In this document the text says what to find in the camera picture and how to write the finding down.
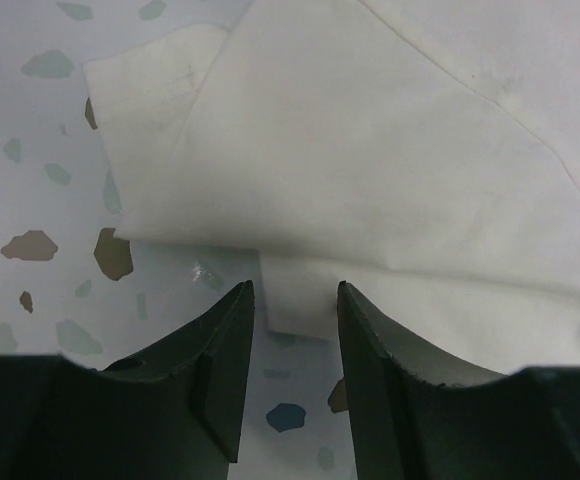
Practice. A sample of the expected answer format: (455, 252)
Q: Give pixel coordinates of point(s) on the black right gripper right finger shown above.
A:
(416, 411)

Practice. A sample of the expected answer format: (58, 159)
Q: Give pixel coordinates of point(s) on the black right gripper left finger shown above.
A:
(174, 410)

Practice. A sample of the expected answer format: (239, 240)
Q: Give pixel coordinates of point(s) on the white printed t shirt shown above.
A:
(426, 151)

